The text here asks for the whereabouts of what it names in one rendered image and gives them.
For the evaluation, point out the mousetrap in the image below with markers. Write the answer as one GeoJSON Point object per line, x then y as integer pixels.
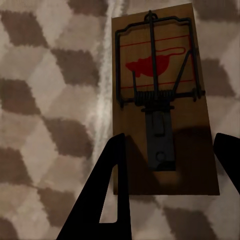
{"type": "Point", "coordinates": [159, 103]}

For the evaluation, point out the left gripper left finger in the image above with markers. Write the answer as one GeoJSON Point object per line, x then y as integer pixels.
{"type": "Point", "coordinates": [83, 221]}

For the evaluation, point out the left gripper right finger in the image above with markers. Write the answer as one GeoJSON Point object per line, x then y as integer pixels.
{"type": "Point", "coordinates": [227, 150]}

